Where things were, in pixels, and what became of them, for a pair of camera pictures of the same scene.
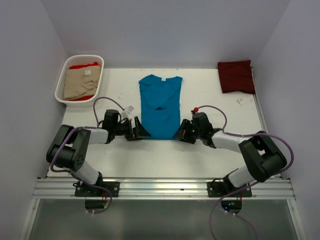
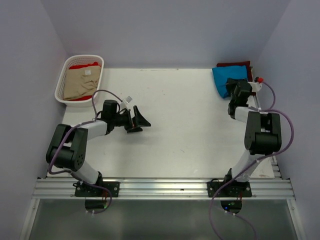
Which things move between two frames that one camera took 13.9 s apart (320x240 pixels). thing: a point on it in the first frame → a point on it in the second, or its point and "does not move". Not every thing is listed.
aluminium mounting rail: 162,189 does not move
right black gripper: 185,126 → 230,83
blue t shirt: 160,102 → 221,74
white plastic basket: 79,80 does not move
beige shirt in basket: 81,82 does not move
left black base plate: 83,190 does not move
